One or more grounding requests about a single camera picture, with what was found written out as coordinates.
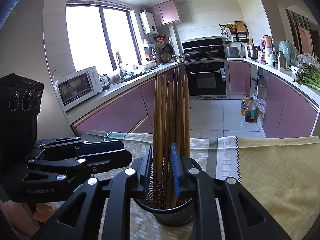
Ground lone wooden chopstick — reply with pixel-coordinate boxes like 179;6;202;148
153;73;162;209

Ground pink sleeve left forearm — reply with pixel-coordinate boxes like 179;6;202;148
1;201;39;239

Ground kitchen window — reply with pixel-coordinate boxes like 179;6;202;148
66;5;142;74

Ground person left hand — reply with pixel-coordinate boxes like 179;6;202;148
34;202;59;223

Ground yellow green cloth mat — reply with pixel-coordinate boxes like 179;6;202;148
238;137;319;239

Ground white microwave oven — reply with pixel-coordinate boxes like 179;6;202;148
54;66;103;112

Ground purple lower cabinets left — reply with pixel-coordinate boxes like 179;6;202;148
72;65;186;137

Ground purple cabinets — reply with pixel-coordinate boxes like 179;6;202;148
228;59;319;138
72;65;186;137

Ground black mesh utensil cup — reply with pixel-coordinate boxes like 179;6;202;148
134;156;199;228

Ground patterned beige green tablecloth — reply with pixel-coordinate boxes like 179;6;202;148
80;129;241;240

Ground dark sauce bottle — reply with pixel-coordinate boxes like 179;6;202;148
245;97;256;123

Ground purple lower cabinets right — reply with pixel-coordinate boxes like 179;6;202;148
228;59;319;138

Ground cooking oil bottle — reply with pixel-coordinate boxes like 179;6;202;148
241;93;250;116

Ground white water heater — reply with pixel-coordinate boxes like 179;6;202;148
139;11;158;35

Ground black built-in oven stove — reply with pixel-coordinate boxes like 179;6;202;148
182;36;230;100

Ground green leafy vegetables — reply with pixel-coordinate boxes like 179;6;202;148
295;63;320;92

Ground pink upper cabinet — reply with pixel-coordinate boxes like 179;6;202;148
146;0;181;27

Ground steel cooking pot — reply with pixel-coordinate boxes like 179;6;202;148
246;45;260;60

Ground teal round appliance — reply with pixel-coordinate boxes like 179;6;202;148
279;41;299;67

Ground pink electric kettle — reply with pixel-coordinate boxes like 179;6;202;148
263;35;273;50

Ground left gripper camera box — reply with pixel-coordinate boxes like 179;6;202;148
1;73;44;148

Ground black wall spice rack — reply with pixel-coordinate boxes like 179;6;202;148
219;21;249;44

